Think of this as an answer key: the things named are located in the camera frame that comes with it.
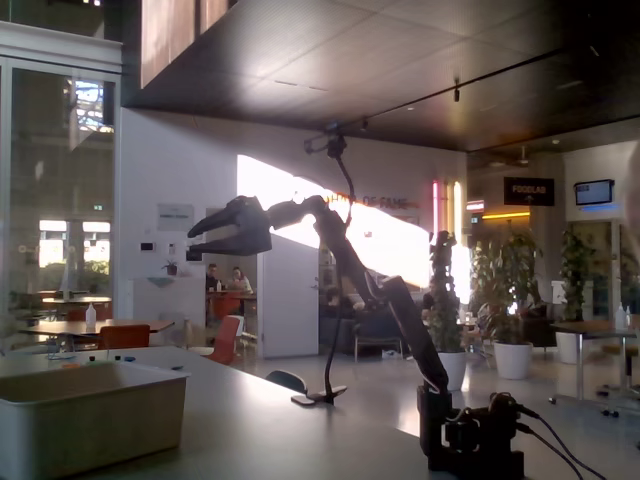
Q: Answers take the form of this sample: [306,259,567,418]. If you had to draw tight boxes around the white plastic bin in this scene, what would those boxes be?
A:
[0,360,191,479]

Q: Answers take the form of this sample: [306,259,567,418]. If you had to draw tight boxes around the seated person light clothes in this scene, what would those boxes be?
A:
[228,266,255,295]

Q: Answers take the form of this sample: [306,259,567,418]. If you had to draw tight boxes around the white door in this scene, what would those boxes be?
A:
[256,233,321,360]

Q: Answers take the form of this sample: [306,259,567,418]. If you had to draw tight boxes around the orange chair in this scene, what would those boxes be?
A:
[97,324,152,351]
[203,314,242,366]

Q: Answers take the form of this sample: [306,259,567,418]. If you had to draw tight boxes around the small black webcam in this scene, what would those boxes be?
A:
[303,130,349,160]

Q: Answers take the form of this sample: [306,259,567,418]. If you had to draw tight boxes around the Hall of Fame lettering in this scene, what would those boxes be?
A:
[324,191,420,210]

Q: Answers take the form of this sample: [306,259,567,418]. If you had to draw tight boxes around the teal chair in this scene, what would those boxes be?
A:
[264,369,308,396]

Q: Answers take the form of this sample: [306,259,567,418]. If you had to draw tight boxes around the dark armchair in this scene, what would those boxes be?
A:
[353,309,405,362]

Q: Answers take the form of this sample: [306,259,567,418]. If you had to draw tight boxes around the brown wooden table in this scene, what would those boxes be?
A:
[18,318,176,352]

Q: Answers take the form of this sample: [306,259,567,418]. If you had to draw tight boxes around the pale yellow neon tube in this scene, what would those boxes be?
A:
[452,180,463,246]

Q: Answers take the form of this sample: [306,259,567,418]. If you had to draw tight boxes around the tall climbing plant white pot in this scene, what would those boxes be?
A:
[428,229,469,392]

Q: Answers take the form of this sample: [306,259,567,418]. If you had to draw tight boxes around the black Foodlab sign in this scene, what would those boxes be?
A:
[503,176,556,207]

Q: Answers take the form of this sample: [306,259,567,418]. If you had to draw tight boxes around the broad leafy plant white pot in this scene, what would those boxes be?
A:
[471,228,545,380]

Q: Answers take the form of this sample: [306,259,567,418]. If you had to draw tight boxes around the slender leafy plant white pot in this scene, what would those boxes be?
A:
[554,228,599,365]

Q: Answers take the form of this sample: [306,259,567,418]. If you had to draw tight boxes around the grey table on casters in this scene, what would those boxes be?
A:
[548,319,640,419]

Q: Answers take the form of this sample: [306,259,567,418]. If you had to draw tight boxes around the white wall poster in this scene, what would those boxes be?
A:
[157,202,196,232]

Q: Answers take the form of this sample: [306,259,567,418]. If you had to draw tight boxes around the black gooseneck clamp mount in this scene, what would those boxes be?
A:
[291,149,355,408]

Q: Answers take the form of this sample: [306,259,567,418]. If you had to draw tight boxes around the wall mounted screen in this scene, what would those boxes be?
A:
[574,178,616,207]

